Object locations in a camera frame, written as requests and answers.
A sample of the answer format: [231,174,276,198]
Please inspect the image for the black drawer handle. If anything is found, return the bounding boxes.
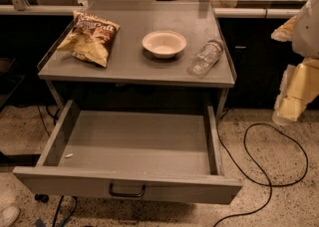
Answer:
[109,183,146,198]

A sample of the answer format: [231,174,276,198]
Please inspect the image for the clear plastic water bottle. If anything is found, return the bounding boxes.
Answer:
[187,40,224,77]

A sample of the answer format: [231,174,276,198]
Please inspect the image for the yellow brown chip bag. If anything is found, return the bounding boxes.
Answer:
[57,11,120,68]

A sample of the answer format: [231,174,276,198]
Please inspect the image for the white paper bowl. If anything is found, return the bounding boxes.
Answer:
[142,31,186,59]

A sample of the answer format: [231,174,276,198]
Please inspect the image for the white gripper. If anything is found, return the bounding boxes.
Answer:
[271,0,319,125]

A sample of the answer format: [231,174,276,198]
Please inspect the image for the grey metal cabinet table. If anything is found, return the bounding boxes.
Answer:
[39,0,235,117]

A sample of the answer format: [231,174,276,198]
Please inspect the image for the white horizontal rail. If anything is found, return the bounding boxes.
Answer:
[0,2,299,19]

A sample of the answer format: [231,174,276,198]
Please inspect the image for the black cables under cabinet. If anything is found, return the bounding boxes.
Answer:
[34,105,78,227]

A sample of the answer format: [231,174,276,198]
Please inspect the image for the black caster wheel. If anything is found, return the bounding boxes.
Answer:
[34,194,49,203]

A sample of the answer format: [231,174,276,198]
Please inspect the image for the white shoe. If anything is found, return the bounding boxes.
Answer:
[0,205,20,227]

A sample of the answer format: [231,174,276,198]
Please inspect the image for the open grey top drawer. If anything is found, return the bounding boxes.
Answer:
[13,102,242,204]

